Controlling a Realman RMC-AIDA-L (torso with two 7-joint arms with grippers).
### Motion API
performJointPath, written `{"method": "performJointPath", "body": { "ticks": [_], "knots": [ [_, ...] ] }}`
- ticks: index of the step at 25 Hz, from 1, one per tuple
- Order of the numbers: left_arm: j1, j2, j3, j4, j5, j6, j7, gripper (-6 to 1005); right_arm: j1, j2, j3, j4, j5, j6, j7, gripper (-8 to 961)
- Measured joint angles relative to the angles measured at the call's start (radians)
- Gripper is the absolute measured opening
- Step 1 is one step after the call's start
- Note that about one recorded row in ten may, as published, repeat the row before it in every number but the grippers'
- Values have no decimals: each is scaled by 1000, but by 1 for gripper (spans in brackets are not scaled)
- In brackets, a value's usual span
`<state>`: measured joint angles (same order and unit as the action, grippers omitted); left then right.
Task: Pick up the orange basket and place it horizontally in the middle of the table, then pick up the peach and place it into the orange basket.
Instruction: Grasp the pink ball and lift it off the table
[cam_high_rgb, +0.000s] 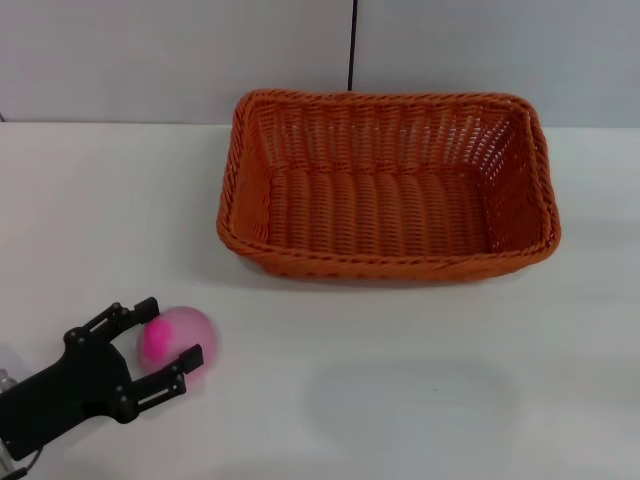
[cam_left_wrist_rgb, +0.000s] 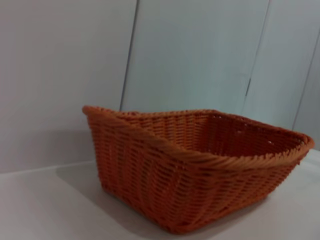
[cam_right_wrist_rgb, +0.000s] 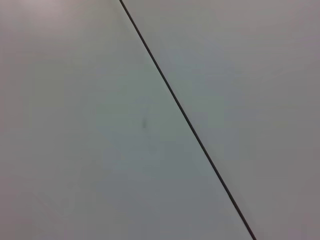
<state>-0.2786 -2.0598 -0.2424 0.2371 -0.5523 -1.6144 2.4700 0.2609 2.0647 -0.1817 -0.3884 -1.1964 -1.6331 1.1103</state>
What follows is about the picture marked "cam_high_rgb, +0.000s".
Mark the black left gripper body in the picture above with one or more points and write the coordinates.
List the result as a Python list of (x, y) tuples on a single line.
[(75, 385)]

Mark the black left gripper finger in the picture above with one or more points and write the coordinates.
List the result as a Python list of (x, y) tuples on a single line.
[(165, 382), (125, 315)]

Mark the pink translucent ball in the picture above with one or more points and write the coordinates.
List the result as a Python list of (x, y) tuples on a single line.
[(197, 330)]

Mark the orange woven plastic basket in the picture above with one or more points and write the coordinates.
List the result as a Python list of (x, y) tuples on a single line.
[(380, 215)]

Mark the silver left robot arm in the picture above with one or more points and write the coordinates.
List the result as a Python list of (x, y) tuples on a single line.
[(4, 382)]

